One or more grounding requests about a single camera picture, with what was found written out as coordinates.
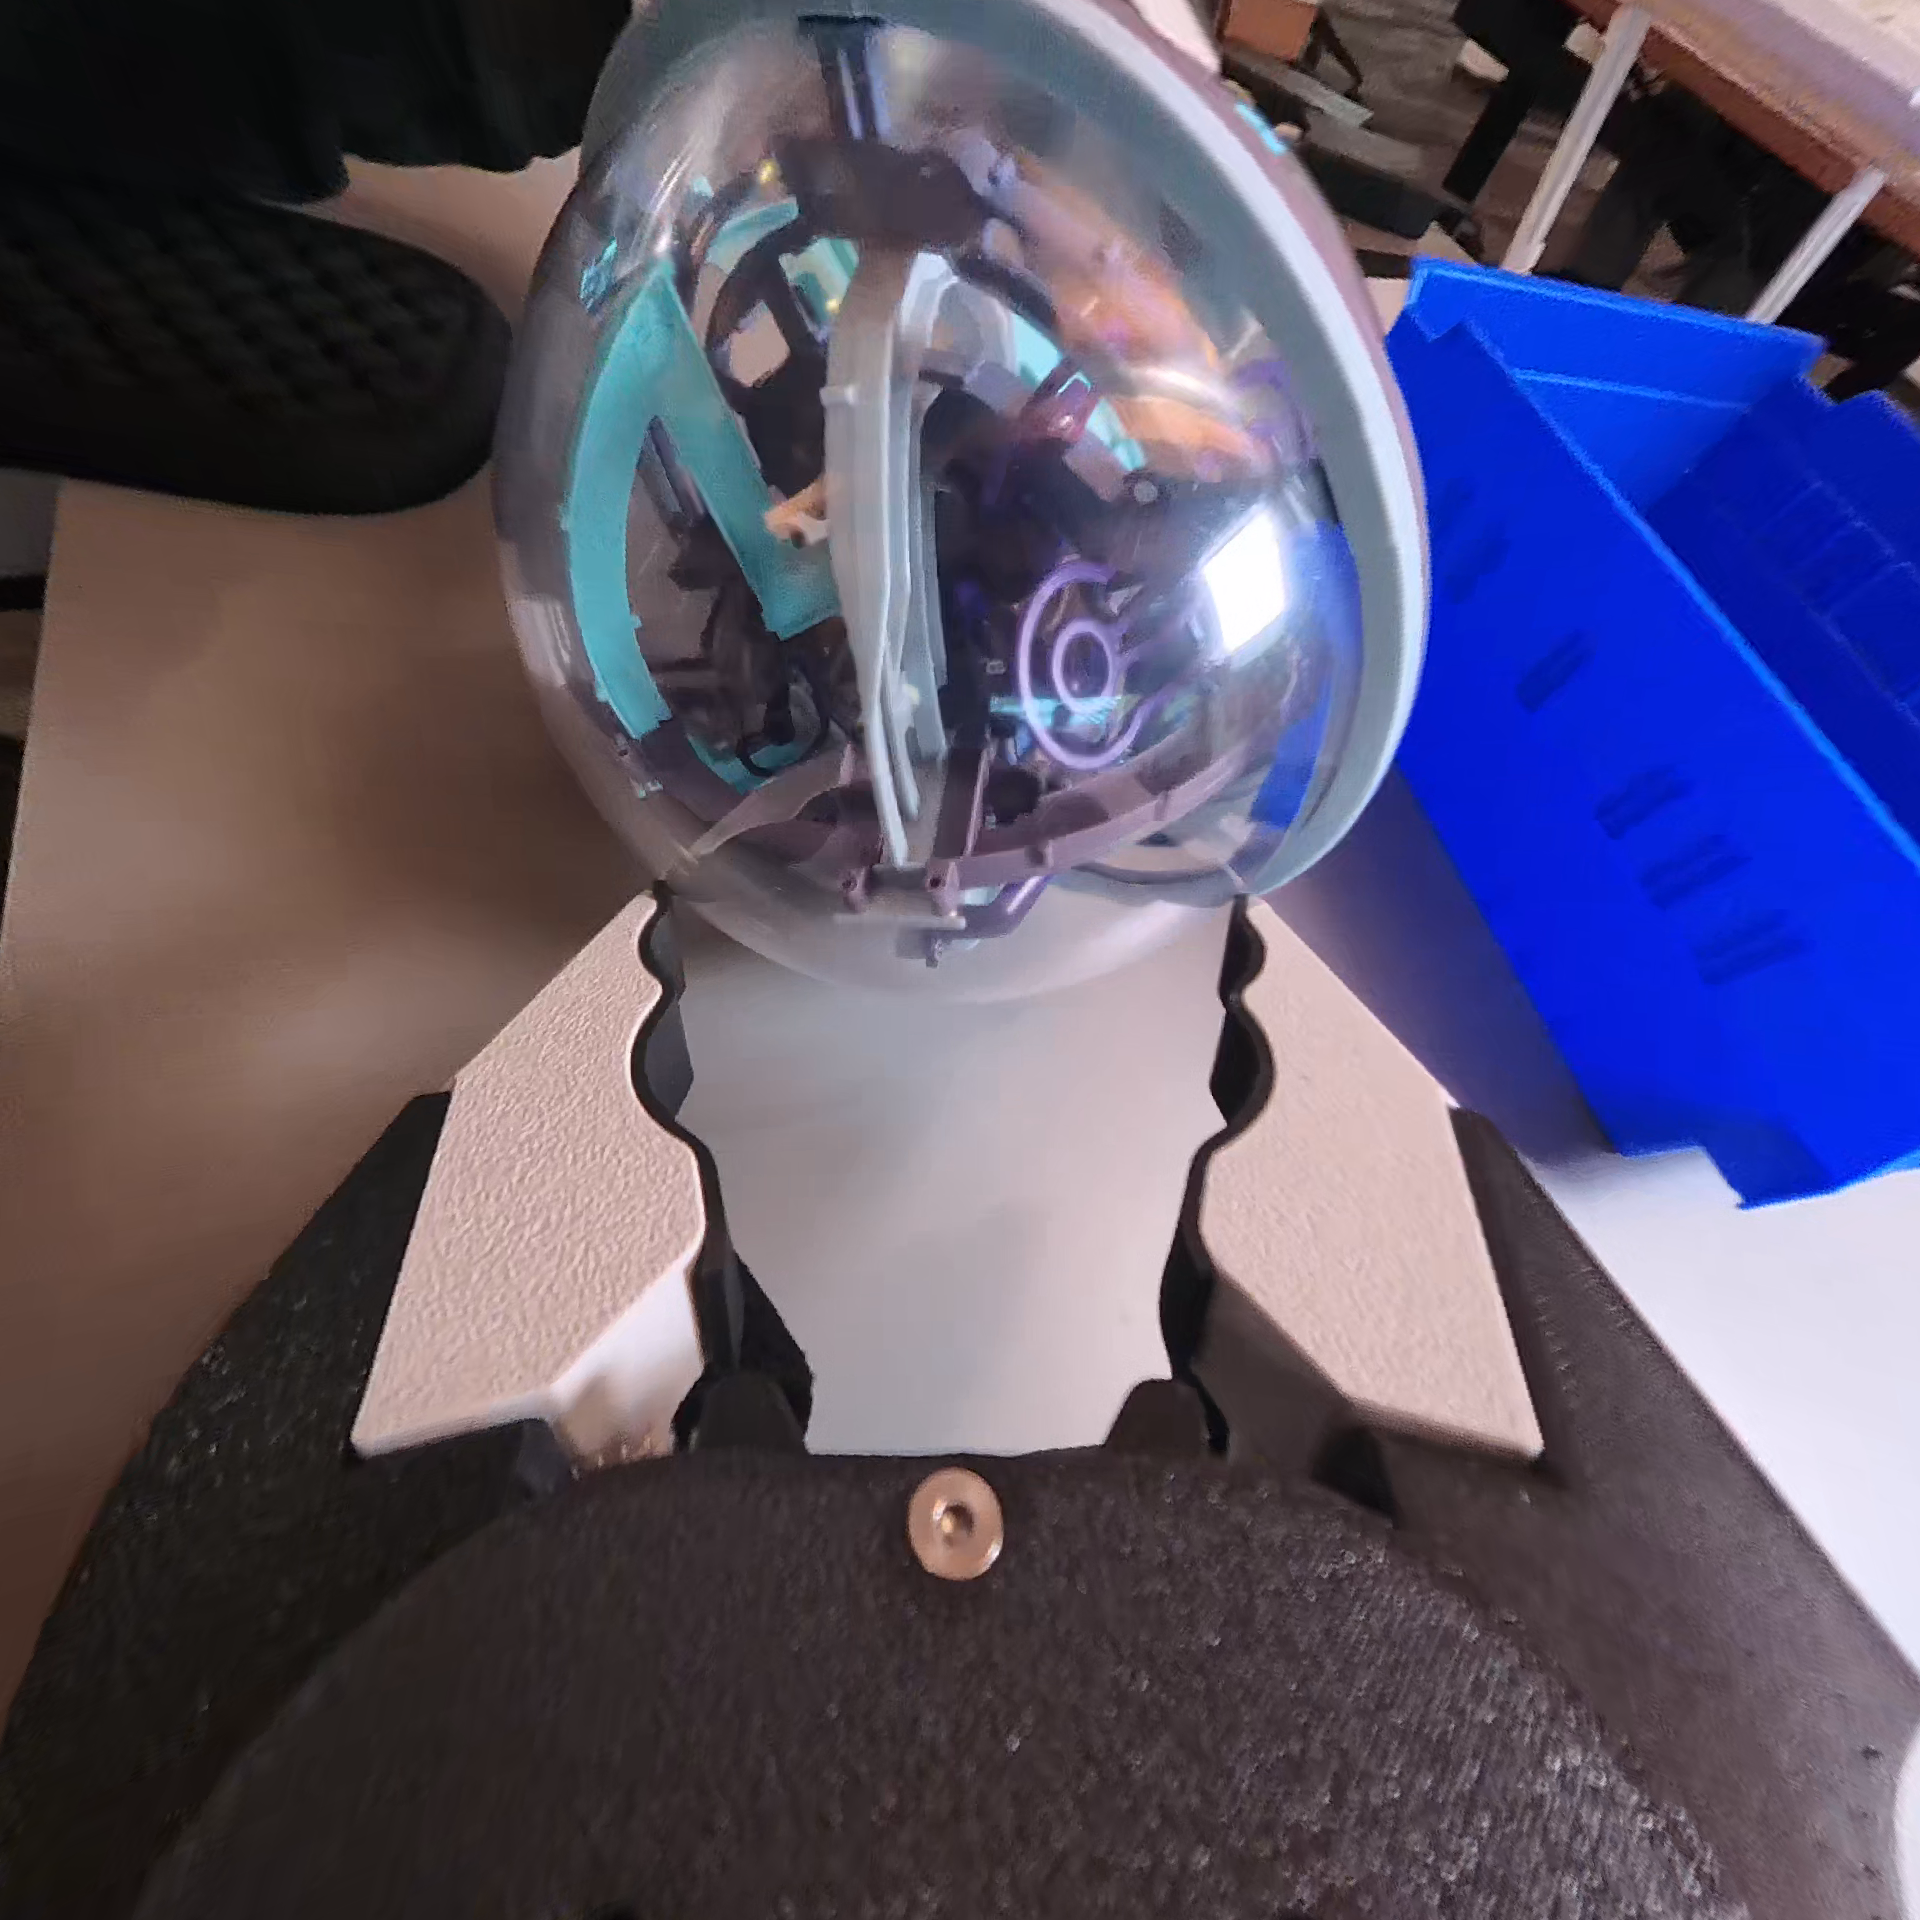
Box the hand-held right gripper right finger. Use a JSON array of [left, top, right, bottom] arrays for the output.
[[1164, 902, 1547, 1470]]

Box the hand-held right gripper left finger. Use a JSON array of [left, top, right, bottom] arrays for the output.
[[349, 884, 741, 1470]]

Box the clear plastic maze ball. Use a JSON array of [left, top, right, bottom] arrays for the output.
[[491, 0, 1434, 1003]]

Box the person's left forearm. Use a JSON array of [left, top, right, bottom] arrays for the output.
[[0, 0, 589, 207]]

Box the blue plastic bin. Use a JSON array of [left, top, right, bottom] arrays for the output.
[[1658, 381, 1920, 845], [1380, 255, 1920, 1211]]

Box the black perforated chair armrest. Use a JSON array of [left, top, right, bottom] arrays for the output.
[[0, 193, 514, 513]]

